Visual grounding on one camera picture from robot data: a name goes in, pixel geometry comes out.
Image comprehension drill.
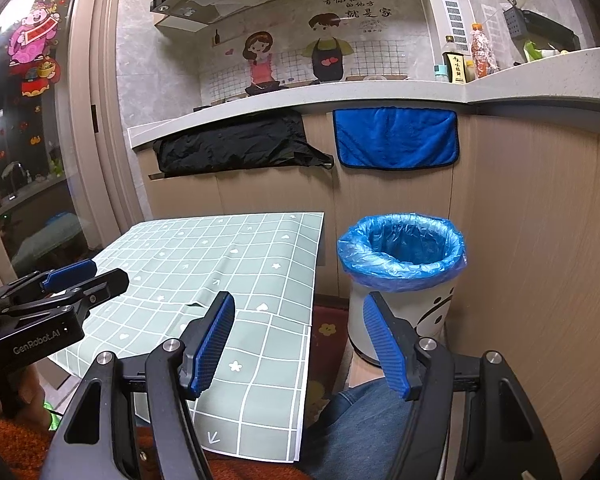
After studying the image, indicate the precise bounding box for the orange-capped plastic bottle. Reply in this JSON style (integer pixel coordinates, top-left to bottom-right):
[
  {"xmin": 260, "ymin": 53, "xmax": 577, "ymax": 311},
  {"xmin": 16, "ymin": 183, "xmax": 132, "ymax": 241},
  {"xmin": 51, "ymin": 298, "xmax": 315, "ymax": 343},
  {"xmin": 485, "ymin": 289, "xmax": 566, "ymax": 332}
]
[{"xmin": 470, "ymin": 22, "xmax": 500, "ymax": 79}]

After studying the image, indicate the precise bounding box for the green plastic item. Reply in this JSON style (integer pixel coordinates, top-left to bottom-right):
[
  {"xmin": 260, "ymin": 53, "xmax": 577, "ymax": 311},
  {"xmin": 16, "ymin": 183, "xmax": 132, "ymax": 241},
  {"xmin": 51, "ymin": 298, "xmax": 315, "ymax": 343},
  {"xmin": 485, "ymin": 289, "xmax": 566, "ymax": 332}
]
[{"xmin": 524, "ymin": 40, "xmax": 571, "ymax": 63}]

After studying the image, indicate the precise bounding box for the black dish rack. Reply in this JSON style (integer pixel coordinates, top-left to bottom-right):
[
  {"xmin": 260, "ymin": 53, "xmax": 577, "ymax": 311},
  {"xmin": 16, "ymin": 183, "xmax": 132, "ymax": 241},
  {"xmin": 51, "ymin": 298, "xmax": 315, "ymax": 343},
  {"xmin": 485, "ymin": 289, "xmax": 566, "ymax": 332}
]
[{"xmin": 522, "ymin": 10, "xmax": 581, "ymax": 53}]

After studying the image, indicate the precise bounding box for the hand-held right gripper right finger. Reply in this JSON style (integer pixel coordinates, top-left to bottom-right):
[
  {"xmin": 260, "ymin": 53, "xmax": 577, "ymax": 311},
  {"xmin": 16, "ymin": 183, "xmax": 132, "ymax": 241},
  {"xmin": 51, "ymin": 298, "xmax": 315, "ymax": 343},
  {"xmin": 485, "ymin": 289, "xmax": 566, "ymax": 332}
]
[{"xmin": 362, "ymin": 291, "xmax": 563, "ymax": 480}]

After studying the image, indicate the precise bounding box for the black wok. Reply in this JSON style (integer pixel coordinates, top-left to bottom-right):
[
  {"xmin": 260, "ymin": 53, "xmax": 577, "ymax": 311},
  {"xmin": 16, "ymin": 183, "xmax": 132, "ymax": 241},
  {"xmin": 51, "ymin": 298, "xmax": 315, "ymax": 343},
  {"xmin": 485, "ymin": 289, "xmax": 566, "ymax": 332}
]
[{"xmin": 244, "ymin": 81, "xmax": 290, "ymax": 97}]

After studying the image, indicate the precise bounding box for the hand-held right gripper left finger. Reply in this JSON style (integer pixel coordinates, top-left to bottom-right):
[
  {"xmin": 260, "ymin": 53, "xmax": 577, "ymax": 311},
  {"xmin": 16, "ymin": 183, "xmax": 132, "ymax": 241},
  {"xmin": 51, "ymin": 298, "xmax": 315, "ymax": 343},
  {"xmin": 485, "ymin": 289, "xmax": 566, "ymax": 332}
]
[{"xmin": 50, "ymin": 291, "xmax": 237, "ymax": 480}]

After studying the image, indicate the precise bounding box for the glass sliding door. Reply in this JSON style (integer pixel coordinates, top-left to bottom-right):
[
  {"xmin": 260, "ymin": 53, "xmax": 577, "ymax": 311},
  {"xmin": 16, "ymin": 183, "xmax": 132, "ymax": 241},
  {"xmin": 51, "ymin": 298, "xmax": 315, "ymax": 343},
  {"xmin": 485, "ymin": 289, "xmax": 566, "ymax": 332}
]
[{"xmin": 0, "ymin": 0, "xmax": 98, "ymax": 271}]

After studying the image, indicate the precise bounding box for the bright green object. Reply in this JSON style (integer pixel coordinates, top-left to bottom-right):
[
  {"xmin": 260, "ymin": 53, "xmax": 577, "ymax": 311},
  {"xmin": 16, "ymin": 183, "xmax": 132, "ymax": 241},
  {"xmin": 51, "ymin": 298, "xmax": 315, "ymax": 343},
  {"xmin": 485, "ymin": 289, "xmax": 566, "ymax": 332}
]
[{"xmin": 42, "ymin": 400, "xmax": 66, "ymax": 433}]

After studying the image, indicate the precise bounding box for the dark soy sauce bottle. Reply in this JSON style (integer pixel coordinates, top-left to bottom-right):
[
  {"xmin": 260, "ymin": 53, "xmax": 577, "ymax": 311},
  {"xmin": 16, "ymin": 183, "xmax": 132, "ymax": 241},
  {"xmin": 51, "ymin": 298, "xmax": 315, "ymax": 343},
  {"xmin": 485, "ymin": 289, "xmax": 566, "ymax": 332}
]
[{"xmin": 441, "ymin": 35, "xmax": 468, "ymax": 83}]

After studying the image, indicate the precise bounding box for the person's leg in jeans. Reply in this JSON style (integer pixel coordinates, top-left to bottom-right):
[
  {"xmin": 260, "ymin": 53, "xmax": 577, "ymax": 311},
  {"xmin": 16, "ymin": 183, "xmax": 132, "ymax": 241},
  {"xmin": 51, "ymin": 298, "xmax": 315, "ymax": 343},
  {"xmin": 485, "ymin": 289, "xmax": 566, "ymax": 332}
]
[{"xmin": 300, "ymin": 377, "xmax": 416, "ymax": 480}]

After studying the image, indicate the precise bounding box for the white wall vent panel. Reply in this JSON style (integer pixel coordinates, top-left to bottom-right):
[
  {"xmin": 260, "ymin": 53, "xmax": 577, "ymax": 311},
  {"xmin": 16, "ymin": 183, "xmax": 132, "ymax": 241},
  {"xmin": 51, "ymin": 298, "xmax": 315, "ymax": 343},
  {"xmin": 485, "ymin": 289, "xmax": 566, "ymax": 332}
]
[{"xmin": 442, "ymin": 0, "xmax": 468, "ymax": 53}]

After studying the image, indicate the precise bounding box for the white waste bin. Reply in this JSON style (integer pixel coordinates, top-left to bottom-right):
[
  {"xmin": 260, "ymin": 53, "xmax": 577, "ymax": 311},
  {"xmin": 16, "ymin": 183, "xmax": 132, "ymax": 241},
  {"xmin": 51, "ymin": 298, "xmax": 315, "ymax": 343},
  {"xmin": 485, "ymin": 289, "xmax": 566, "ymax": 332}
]
[{"xmin": 347, "ymin": 265, "xmax": 458, "ymax": 363}]

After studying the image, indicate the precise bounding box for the black cloth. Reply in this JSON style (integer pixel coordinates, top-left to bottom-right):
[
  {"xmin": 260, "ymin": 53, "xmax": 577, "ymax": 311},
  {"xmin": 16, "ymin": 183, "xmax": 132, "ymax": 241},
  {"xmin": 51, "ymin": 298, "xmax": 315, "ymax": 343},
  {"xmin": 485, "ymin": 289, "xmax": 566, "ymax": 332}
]
[{"xmin": 152, "ymin": 110, "xmax": 336, "ymax": 178}]

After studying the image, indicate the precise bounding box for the grey utensil holder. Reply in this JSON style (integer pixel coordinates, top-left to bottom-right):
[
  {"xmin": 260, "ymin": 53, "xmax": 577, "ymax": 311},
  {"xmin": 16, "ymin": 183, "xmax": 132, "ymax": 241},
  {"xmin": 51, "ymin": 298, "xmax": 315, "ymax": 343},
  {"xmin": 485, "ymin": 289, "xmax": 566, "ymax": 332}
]
[{"xmin": 502, "ymin": 0, "xmax": 526, "ymax": 40}]

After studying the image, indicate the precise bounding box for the green checked table mat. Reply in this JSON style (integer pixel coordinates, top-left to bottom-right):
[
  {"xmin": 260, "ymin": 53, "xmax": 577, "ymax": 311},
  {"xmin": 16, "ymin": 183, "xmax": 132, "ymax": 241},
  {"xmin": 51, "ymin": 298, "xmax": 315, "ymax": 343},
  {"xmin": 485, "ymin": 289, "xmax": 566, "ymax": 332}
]
[{"xmin": 47, "ymin": 211, "xmax": 327, "ymax": 465}]

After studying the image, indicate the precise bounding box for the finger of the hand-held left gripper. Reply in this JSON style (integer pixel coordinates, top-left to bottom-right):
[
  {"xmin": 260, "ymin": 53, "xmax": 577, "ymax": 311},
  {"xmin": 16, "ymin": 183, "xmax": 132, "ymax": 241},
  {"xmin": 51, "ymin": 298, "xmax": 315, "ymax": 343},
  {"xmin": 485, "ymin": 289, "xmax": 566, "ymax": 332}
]
[
  {"xmin": 0, "ymin": 259, "xmax": 98, "ymax": 311},
  {"xmin": 0, "ymin": 268, "xmax": 130, "ymax": 319}
]

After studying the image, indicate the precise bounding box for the dark red floor rug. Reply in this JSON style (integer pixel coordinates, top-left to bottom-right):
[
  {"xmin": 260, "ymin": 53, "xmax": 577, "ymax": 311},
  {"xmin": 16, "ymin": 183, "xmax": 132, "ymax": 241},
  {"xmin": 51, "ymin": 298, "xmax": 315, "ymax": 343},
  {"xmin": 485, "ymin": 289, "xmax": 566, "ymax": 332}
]
[{"xmin": 305, "ymin": 302, "xmax": 353, "ymax": 426}]

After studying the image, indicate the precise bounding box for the red festive window sticker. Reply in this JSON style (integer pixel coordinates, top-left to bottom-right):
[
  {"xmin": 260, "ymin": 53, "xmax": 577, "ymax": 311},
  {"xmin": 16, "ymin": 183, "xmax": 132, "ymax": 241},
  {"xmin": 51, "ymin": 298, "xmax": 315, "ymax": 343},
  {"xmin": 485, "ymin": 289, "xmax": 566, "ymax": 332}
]
[{"xmin": 7, "ymin": 0, "xmax": 63, "ymax": 98}]

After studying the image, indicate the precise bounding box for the cartoon wall sticker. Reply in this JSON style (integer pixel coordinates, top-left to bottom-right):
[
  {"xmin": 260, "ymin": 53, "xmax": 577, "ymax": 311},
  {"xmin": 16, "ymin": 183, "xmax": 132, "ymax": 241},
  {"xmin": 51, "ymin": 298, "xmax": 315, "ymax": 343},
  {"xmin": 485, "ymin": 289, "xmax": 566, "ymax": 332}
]
[{"xmin": 200, "ymin": 0, "xmax": 411, "ymax": 103}]

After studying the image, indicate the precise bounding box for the blue towel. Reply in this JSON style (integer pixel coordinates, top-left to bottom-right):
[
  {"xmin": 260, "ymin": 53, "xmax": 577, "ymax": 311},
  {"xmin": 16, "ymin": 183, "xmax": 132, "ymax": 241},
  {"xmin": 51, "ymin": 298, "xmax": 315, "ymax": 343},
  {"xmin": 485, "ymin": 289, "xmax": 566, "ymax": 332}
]
[{"xmin": 332, "ymin": 106, "xmax": 461, "ymax": 170}]

